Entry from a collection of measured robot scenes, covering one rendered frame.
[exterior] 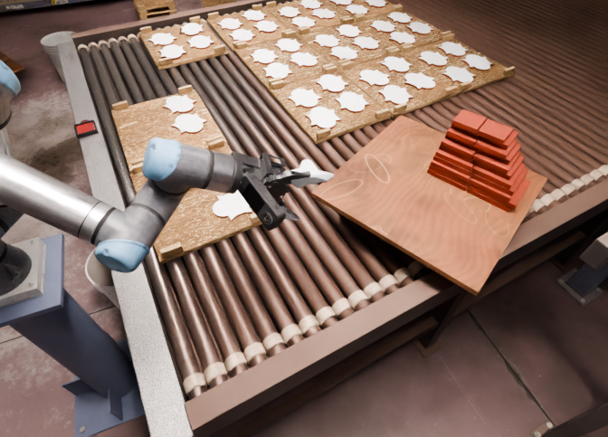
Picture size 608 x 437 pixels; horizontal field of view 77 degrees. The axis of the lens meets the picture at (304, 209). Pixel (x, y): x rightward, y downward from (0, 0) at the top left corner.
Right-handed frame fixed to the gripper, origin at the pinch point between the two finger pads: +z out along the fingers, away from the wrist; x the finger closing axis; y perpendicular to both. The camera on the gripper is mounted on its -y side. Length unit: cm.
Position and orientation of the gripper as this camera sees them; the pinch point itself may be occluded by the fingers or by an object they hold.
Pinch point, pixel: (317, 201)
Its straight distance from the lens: 82.9
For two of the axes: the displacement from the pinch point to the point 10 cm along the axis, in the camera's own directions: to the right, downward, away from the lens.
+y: -2.0, -7.7, 6.0
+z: 8.5, 1.7, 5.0
